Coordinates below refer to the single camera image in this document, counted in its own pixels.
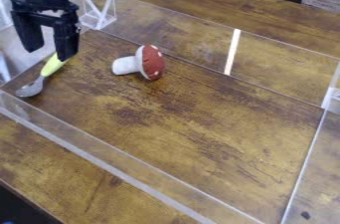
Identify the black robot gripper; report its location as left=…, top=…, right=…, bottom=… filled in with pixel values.
left=9, top=0, right=81, bottom=62

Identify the green handled metal spoon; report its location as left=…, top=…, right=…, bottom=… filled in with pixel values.
left=15, top=54, right=65, bottom=98

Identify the red and white toy mushroom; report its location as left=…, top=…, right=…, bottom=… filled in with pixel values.
left=112, top=45, right=165, bottom=81

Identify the clear acrylic triangle bracket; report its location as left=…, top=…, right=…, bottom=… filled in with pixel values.
left=77, top=0, right=117, bottom=30

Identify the clear acrylic enclosure wall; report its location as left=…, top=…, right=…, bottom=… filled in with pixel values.
left=0, top=0, right=340, bottom=224

